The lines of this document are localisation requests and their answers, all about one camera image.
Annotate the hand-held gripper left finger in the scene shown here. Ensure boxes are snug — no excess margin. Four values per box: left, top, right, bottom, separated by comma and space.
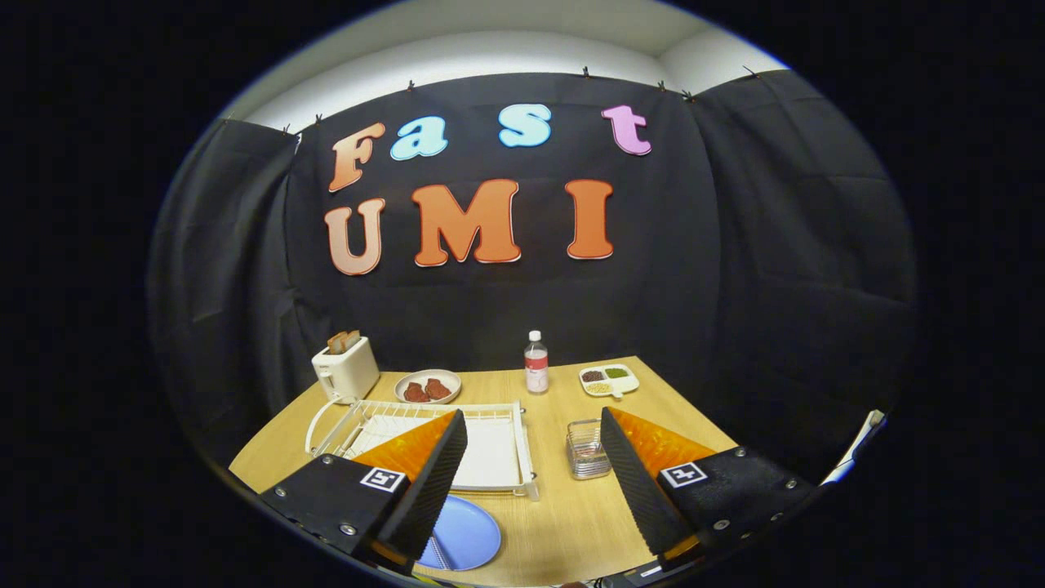
258, 408, 469, 577

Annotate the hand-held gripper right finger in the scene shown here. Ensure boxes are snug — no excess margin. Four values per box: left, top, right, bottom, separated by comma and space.
600, 407, 817, 572

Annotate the blue plate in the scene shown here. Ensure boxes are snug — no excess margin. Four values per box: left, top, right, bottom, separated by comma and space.
416, 495, 502, 572

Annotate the wire mesh basket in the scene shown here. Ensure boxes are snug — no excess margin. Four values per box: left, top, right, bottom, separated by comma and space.
566, 419, 613, 480

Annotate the white dish rack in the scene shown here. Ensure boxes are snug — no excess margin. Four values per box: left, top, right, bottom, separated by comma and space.
314, 399, 540, 501

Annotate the white divided food dish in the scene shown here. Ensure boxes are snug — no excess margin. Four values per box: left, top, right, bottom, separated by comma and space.
579, 363, 640, 399

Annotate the white plate with meat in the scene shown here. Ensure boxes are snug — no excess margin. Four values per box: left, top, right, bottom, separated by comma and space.
394, 369, 462, 405

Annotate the white toaster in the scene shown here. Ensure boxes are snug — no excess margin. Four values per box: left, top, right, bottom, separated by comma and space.
311, 336, 381, 403

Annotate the clear plastic water bottle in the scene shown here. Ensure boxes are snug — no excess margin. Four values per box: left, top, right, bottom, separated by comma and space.
524, 330, 549, 395

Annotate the white toaster cable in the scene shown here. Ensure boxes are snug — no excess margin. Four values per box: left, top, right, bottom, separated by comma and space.
305, 396, 360, 456

